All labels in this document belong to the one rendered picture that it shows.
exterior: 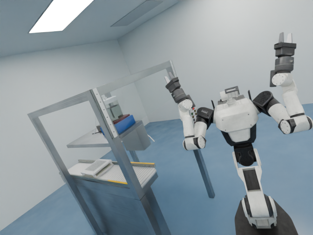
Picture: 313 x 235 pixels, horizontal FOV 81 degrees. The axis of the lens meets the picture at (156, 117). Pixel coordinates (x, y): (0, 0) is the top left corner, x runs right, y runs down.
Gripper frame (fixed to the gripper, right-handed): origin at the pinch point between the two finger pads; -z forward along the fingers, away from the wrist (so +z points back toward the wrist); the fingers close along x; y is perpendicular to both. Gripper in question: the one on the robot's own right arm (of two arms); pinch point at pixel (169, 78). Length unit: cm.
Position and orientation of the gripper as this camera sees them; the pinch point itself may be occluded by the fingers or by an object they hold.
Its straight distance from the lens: 132.9
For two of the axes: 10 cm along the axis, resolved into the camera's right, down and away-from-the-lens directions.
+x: 4.7, -3.8, -8.0
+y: -7.5, 3.0, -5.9
